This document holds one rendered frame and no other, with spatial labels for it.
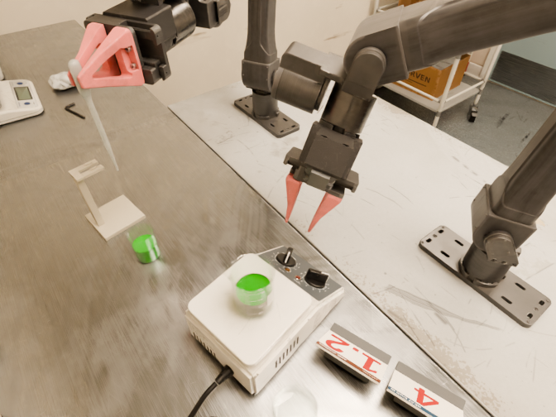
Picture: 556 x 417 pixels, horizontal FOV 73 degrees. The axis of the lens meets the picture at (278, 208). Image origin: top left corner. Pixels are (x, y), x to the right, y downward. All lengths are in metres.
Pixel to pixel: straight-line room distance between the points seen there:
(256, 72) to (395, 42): 0.49
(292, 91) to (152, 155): 0.48
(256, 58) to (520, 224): 0.59
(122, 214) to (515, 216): 0.63
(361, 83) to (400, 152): 0.47
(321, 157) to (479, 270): 0.35
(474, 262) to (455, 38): 0.35
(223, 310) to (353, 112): 0.29
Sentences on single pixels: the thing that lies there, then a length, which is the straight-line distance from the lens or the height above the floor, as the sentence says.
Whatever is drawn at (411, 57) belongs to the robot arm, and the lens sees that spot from 0.44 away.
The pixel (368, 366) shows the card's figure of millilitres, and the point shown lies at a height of 0.93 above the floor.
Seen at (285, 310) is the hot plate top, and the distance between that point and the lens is 0.49.
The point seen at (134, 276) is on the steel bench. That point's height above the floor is 0.90.
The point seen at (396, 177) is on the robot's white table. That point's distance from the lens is 0.83.
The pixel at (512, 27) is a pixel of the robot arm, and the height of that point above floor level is 1.28.
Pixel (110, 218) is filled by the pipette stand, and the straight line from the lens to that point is 0.76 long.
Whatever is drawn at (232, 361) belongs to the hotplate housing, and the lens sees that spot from 0.49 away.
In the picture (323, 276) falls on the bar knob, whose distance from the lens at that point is 0.55.
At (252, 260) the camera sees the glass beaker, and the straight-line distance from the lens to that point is 0.46.
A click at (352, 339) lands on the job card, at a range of 0.57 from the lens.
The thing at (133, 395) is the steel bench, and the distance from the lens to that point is 0.57.
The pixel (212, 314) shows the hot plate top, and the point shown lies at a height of 0.99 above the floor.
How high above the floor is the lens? 1.41
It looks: 46 degrees down
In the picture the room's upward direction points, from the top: straight up
